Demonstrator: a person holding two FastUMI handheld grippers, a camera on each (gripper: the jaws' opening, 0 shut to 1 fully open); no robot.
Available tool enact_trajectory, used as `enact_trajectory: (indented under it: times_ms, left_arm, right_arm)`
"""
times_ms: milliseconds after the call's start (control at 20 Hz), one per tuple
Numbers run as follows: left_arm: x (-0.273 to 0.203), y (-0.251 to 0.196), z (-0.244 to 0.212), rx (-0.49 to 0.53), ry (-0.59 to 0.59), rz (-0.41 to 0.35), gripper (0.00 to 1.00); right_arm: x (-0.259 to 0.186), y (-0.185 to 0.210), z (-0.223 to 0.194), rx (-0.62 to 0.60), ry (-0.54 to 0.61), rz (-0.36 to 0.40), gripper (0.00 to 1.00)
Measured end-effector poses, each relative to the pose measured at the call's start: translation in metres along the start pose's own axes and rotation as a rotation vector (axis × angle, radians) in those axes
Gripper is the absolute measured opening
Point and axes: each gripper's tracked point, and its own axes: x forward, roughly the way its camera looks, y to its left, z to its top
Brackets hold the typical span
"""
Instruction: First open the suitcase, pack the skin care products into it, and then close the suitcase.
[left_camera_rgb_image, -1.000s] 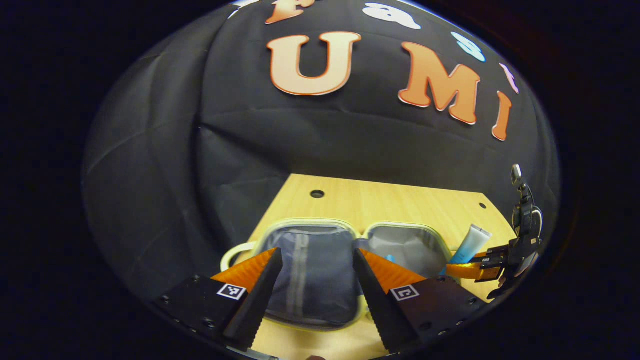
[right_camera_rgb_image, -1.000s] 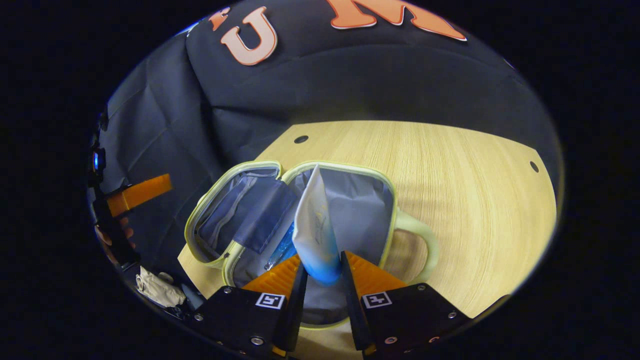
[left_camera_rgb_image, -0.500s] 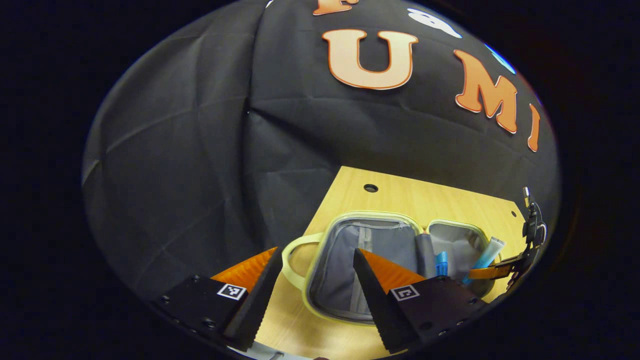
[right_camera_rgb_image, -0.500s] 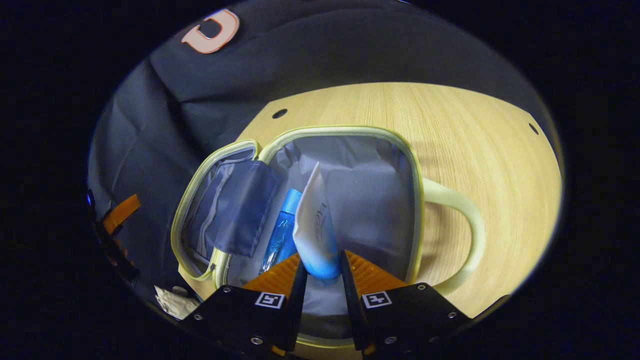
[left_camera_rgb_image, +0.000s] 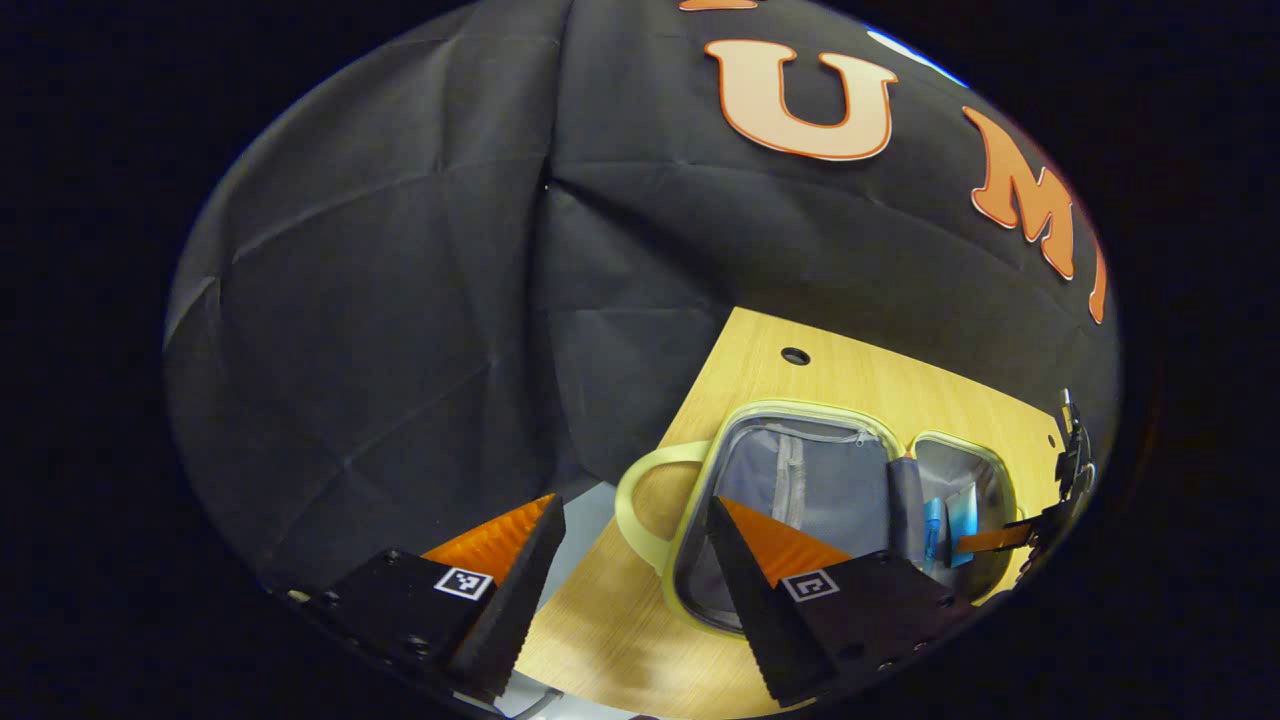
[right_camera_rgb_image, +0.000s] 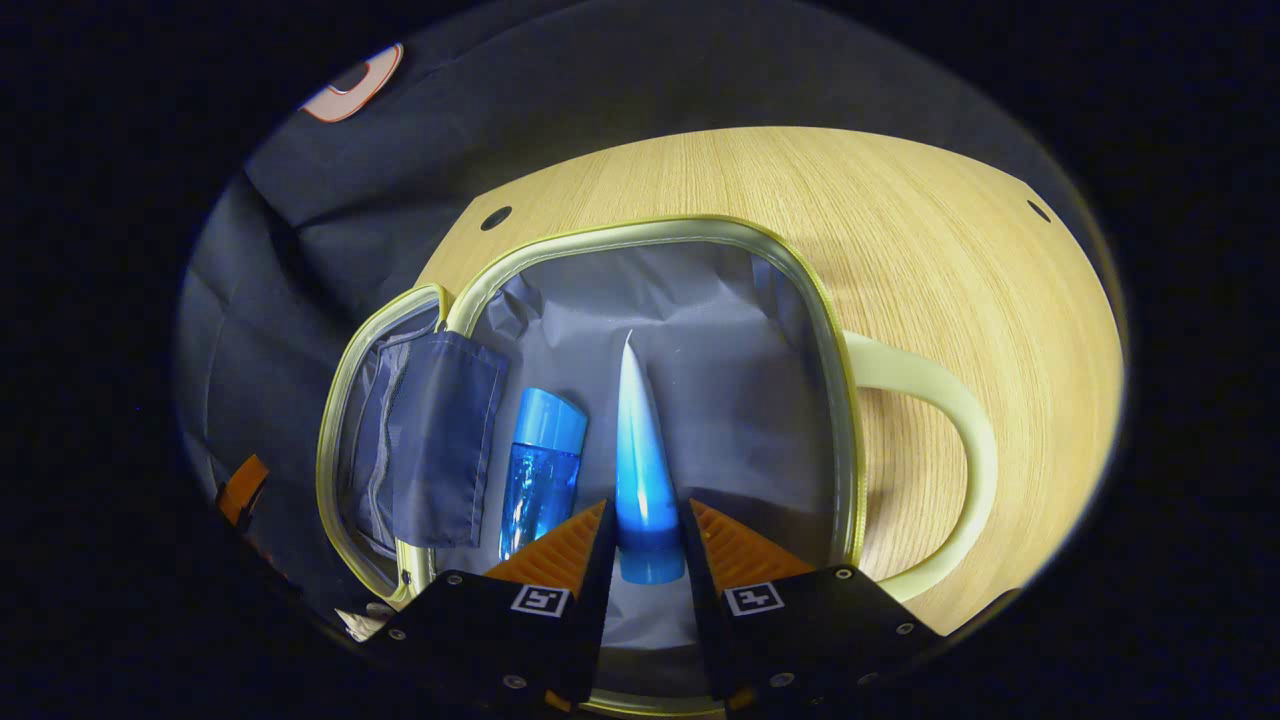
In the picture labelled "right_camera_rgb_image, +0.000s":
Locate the blue skin care bottle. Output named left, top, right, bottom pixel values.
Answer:
left=498, top=388, right=589, bottom=561

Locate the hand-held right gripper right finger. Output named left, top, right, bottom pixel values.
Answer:
left=680, top=498, right=946, bottom=713

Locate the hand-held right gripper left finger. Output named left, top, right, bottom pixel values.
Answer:
left=360, top=500, right=618, bottom=716

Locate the pale yellow suitcase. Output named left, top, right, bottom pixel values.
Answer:
left=315, top=215, right=999, bottom=716

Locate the white and blue tube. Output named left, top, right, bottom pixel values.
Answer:
left=614, top=330, right=687, bottom=585

